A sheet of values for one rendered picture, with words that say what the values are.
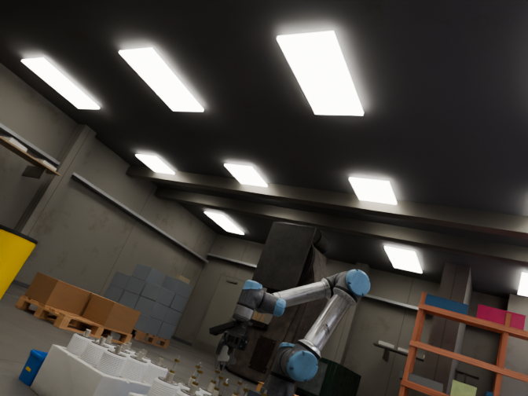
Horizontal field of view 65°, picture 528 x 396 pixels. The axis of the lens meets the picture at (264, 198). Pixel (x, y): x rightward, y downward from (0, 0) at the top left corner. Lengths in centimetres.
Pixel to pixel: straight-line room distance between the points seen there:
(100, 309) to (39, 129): 490
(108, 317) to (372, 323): 696
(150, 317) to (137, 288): 57
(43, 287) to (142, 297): 243
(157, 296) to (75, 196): 358
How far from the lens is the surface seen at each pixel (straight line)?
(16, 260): 392
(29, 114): 903
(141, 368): 186
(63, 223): 956
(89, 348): 188
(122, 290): 740
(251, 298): 172
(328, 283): 197
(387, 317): 1046
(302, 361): 176
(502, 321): 771
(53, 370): 197
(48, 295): 490
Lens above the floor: 44
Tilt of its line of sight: 20 degrees up
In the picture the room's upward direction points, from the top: 22 degrees clockwise
